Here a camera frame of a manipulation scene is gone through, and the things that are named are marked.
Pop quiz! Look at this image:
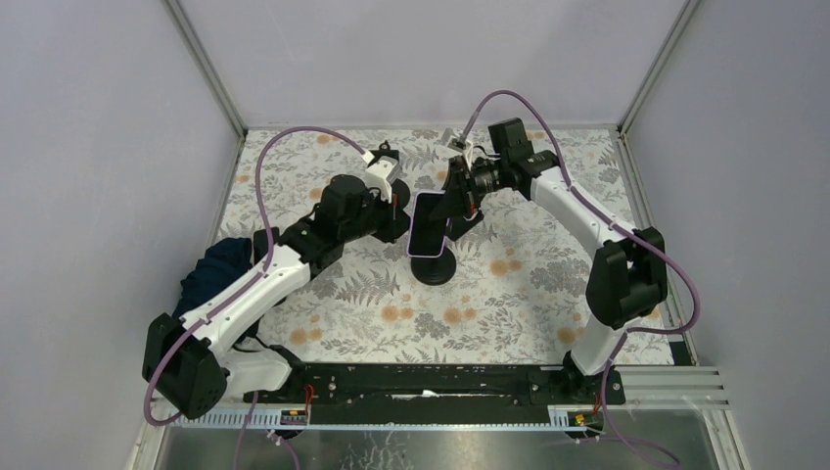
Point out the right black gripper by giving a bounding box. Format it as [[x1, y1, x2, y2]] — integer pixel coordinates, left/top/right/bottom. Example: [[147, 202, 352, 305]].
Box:
[[431, 156, 510, 220]]

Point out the lilac-cased phone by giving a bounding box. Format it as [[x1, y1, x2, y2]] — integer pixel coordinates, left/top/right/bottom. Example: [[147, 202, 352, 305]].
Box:
[[406, 191, 448, 259]]

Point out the black round-base phone stand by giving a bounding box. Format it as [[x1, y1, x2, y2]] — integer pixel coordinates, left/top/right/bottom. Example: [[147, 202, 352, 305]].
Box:
[[409, 232, 457, 286]]

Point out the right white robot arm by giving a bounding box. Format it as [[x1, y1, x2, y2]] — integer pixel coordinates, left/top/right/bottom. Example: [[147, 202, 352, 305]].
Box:
[[431, 117, 668, 403]]

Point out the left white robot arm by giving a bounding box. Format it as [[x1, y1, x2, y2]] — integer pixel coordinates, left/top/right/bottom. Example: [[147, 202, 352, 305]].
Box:
[[142, 175, 410, 419]]

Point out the far black round-base stand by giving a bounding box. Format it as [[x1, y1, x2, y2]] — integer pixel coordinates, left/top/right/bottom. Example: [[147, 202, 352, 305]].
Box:
[[362, 141, 411, 209]]

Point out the black folding phone stand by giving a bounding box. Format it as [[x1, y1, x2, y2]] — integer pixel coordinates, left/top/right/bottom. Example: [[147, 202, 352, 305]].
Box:
[[446, 211, 484, 242]]

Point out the dark blue cloth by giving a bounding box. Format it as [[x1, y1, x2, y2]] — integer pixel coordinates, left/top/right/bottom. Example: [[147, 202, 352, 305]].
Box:
[[171, 236, 267, 319]]

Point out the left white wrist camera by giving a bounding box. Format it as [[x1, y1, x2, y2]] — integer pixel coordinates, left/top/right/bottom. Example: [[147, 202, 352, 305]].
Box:
[[361, 149, 401, 204]]

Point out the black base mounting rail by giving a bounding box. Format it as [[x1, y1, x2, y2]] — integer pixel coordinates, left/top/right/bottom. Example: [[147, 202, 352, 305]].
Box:
[[256, 362, 626, 426]]

